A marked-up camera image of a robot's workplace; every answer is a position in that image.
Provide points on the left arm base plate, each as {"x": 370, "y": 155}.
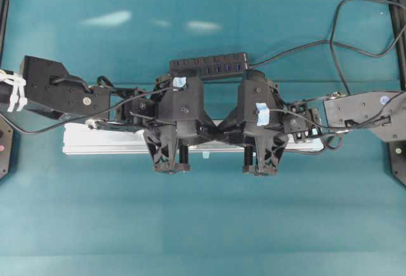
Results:
{"x": 6, "y": 143}

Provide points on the left black frame post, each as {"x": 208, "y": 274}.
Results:
{"x": 4, "y": 7}

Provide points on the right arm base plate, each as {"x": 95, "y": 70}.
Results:
{"x": 392, "y": 154}

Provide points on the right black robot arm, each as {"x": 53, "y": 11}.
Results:
{"x": 373, "y": 111}

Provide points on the silver aluminium extrusion rail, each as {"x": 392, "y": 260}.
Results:
{"x": 78, "y": 139}

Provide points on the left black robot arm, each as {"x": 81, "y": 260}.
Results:
{"x": 45, "y": 88}

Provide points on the black multi-port USB hub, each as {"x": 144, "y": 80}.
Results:
{"x": 210, "y": 68}

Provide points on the right black frame post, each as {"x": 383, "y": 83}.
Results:
{"x": 398, "y": 21}

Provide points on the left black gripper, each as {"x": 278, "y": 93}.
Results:
{"x": 169, "y": 153}

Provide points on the black frame post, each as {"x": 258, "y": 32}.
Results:
{"x": 398, "y": 21}
{"x": 4, "y": 7}

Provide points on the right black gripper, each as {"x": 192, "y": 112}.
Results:
{"x": 262, "y": 153}

